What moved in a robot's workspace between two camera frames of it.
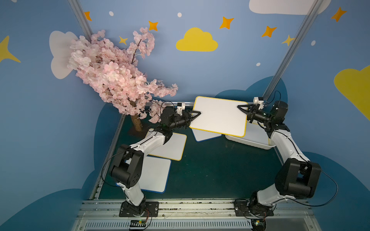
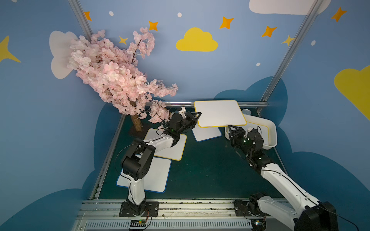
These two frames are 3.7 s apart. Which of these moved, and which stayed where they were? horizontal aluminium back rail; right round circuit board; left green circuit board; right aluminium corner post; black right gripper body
Moved: black right gripper body
Stayed: right aluminium corner post; left green circuit board; horizontal aluminium back rail; right round circuit board
